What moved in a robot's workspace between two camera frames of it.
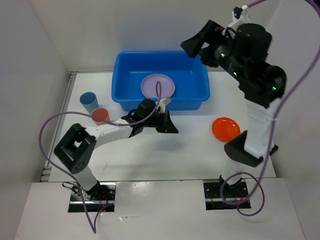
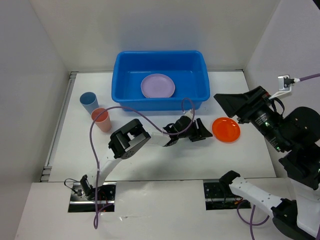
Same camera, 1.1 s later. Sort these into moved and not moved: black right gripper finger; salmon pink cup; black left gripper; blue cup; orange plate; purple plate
Moved: black left gripper; black right gripper finger
Not moved: blue cup; purple plate; salmon pink cup; orange plate
